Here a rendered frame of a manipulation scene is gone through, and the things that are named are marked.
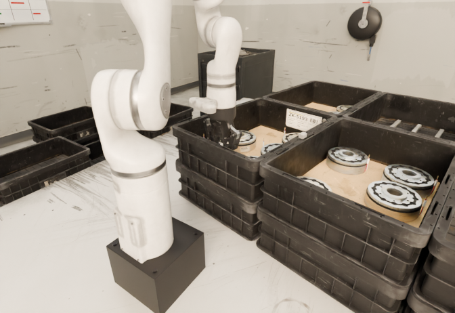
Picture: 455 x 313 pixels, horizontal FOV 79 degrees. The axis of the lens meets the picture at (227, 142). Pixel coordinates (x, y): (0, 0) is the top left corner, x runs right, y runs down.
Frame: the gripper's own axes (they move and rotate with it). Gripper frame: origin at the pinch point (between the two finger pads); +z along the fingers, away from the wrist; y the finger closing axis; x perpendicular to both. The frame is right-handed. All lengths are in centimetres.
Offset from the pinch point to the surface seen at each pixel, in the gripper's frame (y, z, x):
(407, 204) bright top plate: -42.4, -0.8, -13.4
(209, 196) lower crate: -3.8, 9.0, 7.5
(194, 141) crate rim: -0.3, -6.5, 8.9
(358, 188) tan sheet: -31.4, 2.3, -16.3
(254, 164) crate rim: -18.8, -7.0, 6.5
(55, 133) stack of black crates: 125, 29, 23
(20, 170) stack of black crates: 106, 37, 44
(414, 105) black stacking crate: -23, -5, -72
